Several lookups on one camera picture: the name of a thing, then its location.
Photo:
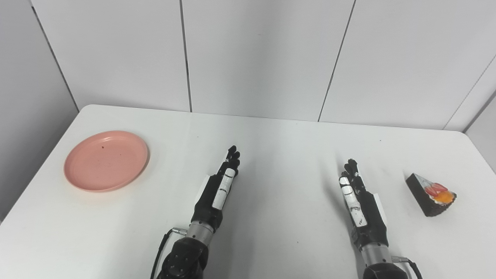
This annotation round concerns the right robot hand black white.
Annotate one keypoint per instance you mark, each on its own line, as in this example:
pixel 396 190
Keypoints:
pixel 368 217

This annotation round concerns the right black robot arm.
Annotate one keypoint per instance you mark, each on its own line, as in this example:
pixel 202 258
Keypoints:
pixel 381 263

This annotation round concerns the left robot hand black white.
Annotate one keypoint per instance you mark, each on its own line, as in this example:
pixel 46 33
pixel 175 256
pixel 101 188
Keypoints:
pixel 211 201

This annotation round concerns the pink round plate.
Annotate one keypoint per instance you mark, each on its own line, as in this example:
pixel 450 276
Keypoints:
pixel 106 161

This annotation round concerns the black snack box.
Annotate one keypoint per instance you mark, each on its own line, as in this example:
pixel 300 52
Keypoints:
pixel 428 197

